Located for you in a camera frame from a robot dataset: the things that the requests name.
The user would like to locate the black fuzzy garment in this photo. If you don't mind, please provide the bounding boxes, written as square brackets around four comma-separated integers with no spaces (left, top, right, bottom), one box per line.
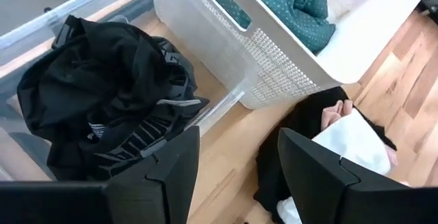
[16,14,199,149]

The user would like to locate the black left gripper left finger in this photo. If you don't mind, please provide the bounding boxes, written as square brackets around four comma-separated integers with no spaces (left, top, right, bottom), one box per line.
[0,125,201,224]

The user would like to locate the black t-shirt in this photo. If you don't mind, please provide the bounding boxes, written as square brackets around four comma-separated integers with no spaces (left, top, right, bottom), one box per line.
[253,86,398,224]

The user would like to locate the teal dotted shirt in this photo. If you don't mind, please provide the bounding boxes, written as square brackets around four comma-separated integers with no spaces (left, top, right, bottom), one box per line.
[196,0,337,55]

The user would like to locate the grey underwear black Puma waistband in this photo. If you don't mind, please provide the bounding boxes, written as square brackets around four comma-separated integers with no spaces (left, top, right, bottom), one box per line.
[77,93,210,182]

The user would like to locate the clear plastic bin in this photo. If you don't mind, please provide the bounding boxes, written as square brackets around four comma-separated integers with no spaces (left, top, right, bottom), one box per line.
[0,0,246,184]

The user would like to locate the white t-shirt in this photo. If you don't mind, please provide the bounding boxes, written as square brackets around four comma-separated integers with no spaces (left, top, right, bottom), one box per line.
[276,107,393,224]

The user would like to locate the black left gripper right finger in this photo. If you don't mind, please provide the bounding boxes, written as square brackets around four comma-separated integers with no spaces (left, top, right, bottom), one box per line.
[277,127,438,224]

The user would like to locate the white plastic laundry basket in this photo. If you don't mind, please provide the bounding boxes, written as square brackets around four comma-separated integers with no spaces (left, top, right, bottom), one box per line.
[152,0,438,110]

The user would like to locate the pink cloth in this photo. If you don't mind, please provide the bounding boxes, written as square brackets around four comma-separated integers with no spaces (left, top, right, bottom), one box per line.
[320,99,400,166]

